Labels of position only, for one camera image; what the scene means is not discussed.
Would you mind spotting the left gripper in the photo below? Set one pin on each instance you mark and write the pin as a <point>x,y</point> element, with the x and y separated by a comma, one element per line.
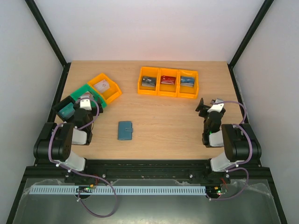
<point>74,106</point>

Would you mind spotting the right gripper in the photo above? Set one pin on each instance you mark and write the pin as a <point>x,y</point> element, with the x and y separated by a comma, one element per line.
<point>205,110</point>

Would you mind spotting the blue leather card holder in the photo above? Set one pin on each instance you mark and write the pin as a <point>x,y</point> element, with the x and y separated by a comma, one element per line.
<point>125,130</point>

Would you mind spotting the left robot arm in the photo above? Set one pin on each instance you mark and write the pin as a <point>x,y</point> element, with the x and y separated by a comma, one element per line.
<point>55,140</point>

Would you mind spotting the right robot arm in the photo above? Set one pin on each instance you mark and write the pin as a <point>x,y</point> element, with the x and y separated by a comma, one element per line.
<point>238,140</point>

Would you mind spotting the teal card stack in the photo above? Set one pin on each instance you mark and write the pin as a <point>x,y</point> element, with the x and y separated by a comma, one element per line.
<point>67,111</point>

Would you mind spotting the red dotted card stack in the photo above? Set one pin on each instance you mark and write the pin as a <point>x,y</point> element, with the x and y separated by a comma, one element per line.
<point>86,95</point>

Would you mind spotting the yellow bin with blue cards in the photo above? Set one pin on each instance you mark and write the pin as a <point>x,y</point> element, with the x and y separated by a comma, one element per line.
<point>188,92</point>

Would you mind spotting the blue card stack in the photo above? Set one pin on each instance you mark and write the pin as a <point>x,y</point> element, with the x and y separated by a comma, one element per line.
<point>187,81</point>

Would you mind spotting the white card stack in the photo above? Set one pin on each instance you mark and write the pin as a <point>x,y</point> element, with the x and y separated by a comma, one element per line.
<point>102,86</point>

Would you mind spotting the yellow bin with red cards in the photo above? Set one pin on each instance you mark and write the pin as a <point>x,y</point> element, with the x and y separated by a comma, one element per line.
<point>166,89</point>

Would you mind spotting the yellow bin with black cards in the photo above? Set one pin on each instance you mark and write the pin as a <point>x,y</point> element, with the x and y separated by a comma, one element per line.
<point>150,72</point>

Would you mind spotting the black card stack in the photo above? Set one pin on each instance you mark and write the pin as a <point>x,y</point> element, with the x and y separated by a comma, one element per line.
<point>148,82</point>

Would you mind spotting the black storage bin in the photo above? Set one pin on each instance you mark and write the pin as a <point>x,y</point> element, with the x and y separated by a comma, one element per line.
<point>57,107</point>

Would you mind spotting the green storage bin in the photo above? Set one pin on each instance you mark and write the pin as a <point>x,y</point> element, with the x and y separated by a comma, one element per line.
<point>85,89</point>

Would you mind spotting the yellow bin left group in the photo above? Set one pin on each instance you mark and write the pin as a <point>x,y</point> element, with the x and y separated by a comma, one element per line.
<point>112,93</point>

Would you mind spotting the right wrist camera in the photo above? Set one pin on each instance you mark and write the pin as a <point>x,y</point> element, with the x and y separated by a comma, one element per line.
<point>217,105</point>

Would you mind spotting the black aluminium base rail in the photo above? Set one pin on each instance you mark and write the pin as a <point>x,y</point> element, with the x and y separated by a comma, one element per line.
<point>191,171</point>

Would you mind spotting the grey slotted cable duct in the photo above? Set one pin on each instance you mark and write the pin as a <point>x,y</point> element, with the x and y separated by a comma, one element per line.
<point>119,190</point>

